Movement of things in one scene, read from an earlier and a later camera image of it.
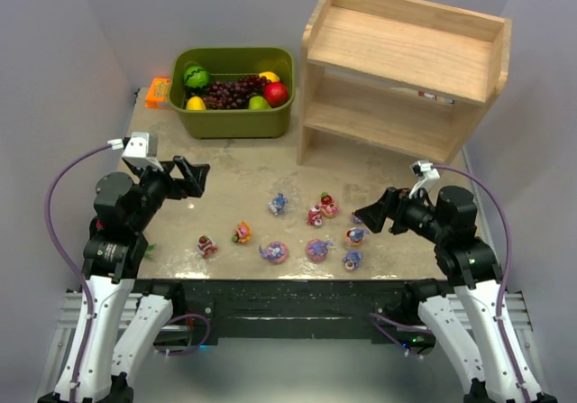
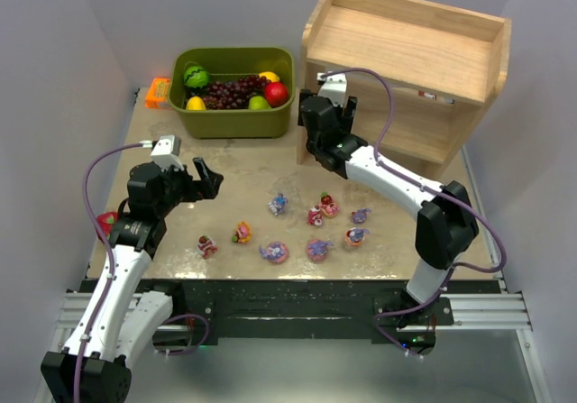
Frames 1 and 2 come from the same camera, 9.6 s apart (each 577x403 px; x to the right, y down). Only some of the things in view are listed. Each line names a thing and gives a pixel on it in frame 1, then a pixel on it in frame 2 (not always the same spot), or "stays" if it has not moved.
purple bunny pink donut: [316, 250] stays
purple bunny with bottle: [278, 204] stays
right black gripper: [397, 211] -> [307, 109]
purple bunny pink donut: [275, 251] stays
